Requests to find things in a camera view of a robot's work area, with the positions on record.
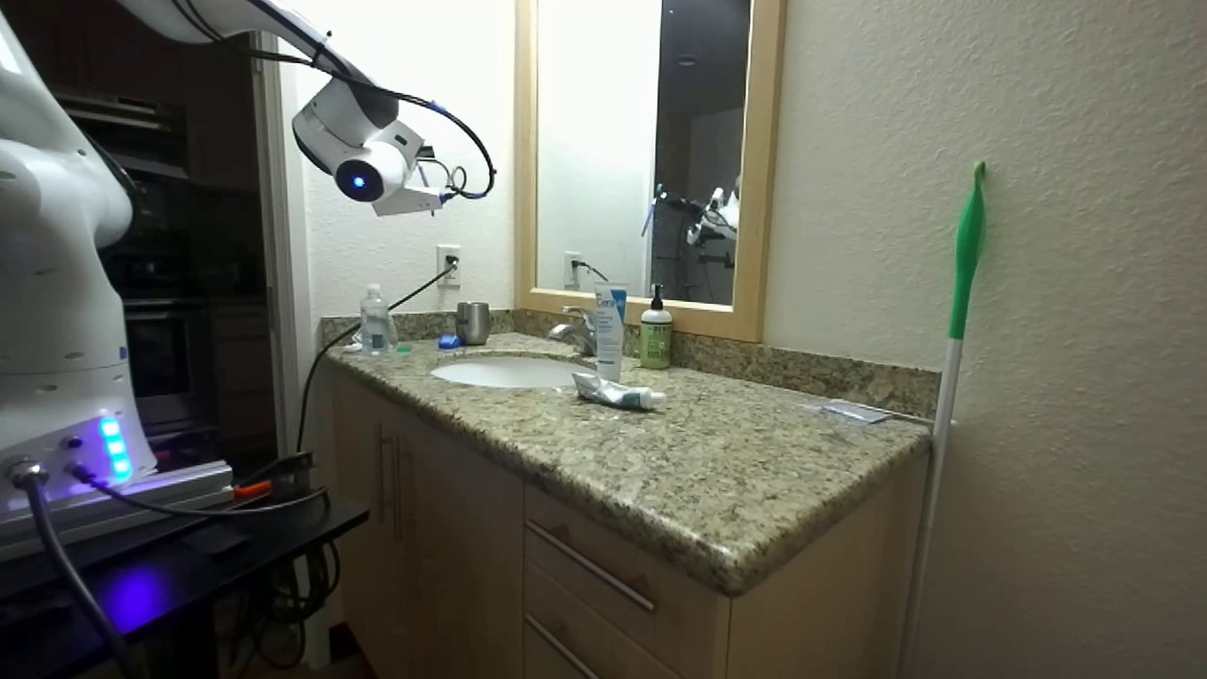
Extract grey metal cup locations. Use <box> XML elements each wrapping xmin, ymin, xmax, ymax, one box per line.
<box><xmin>454</xmin><ymin>297</ymin><xmax>493</xmax><ymax>346</ymax></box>

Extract black power cable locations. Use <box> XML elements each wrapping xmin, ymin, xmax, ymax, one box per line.
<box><xmin>296</xmin><ymin>260</ymin><xmax>459</xmax><ymax>463</ymax></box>

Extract aluminium mounting rail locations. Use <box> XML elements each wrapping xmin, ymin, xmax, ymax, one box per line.
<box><xmin>0</xmin><ymin>460</ymin><xmax>237</xmax><ymax>558</ymax></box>

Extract chrome sink faucet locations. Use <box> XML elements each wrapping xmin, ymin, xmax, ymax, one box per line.
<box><xmin>549</xmin><ymin>307</ymin><xmax>596</xmax><ymax>364</ymax></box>

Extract clear plastic wrapper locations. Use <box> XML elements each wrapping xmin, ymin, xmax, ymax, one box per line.
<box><xmin>810</xmin><ymin>397</ymin><xmax>897</xmax><ymax>429</ymax></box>

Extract wood framed wall mirror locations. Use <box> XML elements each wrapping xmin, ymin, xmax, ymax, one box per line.
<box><xmin>510</xmin><ymin>0</ymin><xmax>788</xmax><ymax>346</ymax></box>

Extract thick grey base cable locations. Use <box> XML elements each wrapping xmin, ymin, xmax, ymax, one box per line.
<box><xmin>9</xmin><ymin>460</ymin><xmax>145</xmax><ymax>679</ymax></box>

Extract green soap pump bottle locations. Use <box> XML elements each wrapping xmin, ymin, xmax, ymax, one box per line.
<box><xmin>638</xmin><ymin>283</ymin><xmax>676</xmax><ymax>374</ymax></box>

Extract metal drawer bar handle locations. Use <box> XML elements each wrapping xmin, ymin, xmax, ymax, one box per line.
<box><xmin>526</xmin><ymin>522</ymin><xmax>662</xmax><ymax>615</ymax></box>
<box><xmin>526</xmin><ymin>615</ymin><xmax>604</xmax><ymax>679</ymax></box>

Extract white toothpaste tube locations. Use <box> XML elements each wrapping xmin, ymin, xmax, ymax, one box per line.
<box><xmin>574</xmin><ymin>370</ymin><xmax>668</xmax><ymax>414</ymax></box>

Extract orange black clamp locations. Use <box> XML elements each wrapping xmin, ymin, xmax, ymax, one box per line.
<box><xmin>231</xmin><ymin>448</ymin><xmax>317</xmax><ymax>505</ymax></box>

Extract black robot cart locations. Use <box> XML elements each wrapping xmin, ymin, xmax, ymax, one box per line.
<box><xmin>0</xmin><ymin>493</ymin><xmax>371</xmax><ymax>679</ymax></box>

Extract clear plastic solution bottle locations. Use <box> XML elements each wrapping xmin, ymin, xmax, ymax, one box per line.
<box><xmin>360</xmin><ymin>280</ymin><xmax>398</xmax><ymax>358</ymax></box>

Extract white oval sink basin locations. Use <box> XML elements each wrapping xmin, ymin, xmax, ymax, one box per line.
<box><xmin>430</xmin><ymin>356</ymin><xmax>589</xmax><ymax>393</ymax></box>

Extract green white mop handle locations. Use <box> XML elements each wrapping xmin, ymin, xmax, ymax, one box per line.
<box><xmin>894</xmin><ymin>158</ymin><xmax>993</xmax><ymax>679</ymax></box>

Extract metal cabinet door handle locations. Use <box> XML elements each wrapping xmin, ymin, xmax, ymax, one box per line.
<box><xmin>375</xmin><ymin>428</ymin><xmax>398</xmax><ymax>505</ymax></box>

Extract light wood vanity cabinet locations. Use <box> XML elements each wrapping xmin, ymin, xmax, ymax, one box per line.
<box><xmin>317</xmin><ymin>364</ymin><xmax>935</xmax><ymax>679</ymax></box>

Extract black cart cable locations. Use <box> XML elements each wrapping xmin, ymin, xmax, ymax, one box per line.
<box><xmin>67</xmin><ymin>463</ymin><xmax>332</xmax><ymax>524</ymax></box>

